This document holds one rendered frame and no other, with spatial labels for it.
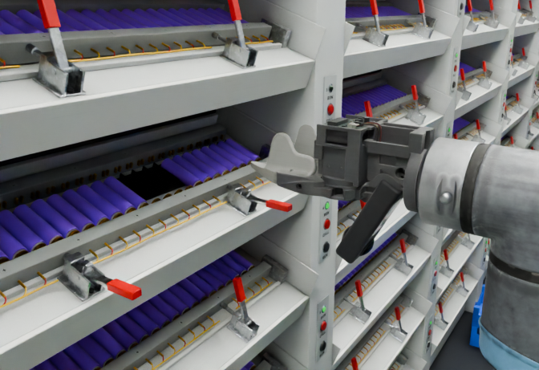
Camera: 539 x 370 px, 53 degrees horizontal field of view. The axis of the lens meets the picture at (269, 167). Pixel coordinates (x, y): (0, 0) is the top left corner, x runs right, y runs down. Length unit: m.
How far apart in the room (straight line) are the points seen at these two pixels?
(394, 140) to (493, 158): 0.11
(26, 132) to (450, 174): 0.38
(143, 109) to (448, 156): 0.31
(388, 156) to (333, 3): 0.36
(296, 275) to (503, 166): 0.51
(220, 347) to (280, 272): 0.19
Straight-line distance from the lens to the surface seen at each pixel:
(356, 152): 0.57
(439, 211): 0.55
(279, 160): 0.63
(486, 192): 0.53
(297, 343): 1.03
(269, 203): 0.72
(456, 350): 2.24
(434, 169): 0.54
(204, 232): 0.70
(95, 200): 0.68
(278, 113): 0.89
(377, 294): 1.37
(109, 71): 0.59
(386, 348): 1.54
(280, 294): 0.94
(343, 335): 1.22
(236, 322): 0.84
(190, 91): 0.62
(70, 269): 0.58
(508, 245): 0.54
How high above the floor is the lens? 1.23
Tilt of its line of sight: 17 degrees down
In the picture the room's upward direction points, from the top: straight up
